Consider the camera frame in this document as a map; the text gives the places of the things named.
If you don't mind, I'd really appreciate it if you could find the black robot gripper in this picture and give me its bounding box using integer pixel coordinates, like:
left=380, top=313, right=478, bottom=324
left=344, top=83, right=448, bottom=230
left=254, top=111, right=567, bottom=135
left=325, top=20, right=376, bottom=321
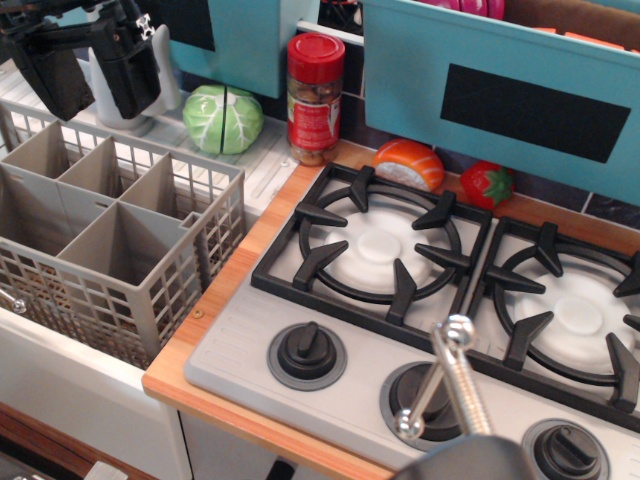
left=1, top=1, right=160, bottom=121

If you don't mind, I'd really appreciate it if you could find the grey plastic cutlery drying basket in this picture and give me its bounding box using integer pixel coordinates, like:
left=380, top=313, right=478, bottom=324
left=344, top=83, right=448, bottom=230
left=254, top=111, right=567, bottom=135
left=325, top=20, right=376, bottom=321
left=1, top=102, right=245, bottom=369

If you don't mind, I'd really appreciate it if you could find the grey toy sink faucet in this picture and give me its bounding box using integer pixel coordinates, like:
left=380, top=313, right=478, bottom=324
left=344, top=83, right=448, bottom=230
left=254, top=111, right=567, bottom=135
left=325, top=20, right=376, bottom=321
left=86, top=24, right=182, bottom=136

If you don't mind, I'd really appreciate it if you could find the green toy cabbage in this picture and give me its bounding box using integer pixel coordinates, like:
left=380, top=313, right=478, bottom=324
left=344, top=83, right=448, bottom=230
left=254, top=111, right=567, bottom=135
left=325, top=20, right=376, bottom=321
left=182, top=85, right=264, bottom=155

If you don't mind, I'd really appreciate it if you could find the red lid spice jar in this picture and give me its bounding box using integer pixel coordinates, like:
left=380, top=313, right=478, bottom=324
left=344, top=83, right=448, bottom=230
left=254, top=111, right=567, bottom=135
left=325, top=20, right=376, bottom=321
left=287, top=32, right=346, bottom=166

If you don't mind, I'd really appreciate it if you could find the small chrome ball rod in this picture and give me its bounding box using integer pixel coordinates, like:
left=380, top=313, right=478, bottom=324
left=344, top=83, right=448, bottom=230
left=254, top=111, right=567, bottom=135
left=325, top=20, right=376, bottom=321
left=0, top=289, right=27, bottom=315

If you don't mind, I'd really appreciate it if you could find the orange toy salmon sushi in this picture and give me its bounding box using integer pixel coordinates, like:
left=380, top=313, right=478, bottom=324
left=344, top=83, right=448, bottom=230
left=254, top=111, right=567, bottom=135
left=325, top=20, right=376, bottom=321
left=372, top=139, right=445, bottom=192

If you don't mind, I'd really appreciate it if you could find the grey toy stove top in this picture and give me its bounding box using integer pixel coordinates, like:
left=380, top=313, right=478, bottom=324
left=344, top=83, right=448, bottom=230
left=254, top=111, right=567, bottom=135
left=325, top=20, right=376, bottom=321
left=183, top=162, right=640, bottom=480

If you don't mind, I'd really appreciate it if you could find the black left burner grate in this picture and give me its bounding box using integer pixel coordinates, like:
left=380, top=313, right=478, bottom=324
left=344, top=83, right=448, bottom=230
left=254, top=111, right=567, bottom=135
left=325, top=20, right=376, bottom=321
left=251, top=164, right=492, bottom=337

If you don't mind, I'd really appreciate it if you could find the black burner grate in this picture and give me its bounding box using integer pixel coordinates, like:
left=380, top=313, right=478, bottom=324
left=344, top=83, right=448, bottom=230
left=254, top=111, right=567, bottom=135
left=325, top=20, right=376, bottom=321
left=469, top=217, right=639, bottom=431
left=251, top=164, right=492, bottom=337

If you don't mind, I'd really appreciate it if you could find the black left stove knob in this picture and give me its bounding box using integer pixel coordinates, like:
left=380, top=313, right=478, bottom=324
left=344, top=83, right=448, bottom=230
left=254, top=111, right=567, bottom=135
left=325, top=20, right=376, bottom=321
left=267, top=321, right=348, bottom=392

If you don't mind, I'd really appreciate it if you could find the black stove knob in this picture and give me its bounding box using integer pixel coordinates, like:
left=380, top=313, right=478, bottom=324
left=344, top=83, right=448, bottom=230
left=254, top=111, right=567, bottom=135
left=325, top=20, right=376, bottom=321
left=379, top=362, right=461, bottom=452
left=267, top=321, right=348, bottom=392
left=522, top=419, right=612, bottom=480

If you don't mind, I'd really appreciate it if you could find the red toy strawberry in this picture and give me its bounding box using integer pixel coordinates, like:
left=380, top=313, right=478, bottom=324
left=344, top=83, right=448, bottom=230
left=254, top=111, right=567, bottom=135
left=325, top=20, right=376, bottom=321
left=460, top=161, right=515, bottom=210

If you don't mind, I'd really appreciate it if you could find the black middle stove knob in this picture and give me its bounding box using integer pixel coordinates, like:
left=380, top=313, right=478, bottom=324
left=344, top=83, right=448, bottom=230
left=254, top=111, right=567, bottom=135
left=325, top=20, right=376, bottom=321
left=379, top=362, right=461, bottom=452

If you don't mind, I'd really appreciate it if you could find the black right burner grate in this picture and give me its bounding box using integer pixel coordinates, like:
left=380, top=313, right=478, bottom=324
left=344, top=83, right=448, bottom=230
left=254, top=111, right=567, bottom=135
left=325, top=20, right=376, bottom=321
left=469, top=217, right=639, bottom=431

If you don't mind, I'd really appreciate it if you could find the black right stove knob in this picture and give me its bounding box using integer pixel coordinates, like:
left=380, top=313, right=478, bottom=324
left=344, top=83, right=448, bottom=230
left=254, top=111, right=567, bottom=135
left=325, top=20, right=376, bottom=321
left=522, top=419, right=612, bottom=480

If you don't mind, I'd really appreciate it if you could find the teal left wall bin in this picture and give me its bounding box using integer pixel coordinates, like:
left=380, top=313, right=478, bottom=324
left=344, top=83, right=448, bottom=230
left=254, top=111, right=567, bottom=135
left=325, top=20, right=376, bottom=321
left=170, top=1, right=319, bottom=98

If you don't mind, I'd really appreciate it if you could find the teal wall bin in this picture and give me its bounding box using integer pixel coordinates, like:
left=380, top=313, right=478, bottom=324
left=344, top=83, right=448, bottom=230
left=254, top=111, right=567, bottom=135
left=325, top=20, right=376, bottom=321
left=364, top=1, right=639, bottom=204
left=170, top=1, right=319, bottom=98

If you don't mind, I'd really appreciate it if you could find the teal right wall bin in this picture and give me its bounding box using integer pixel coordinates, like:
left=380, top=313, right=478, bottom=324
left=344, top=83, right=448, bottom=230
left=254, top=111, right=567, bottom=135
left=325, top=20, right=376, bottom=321
left=364, top=1, right=639, bottom=204

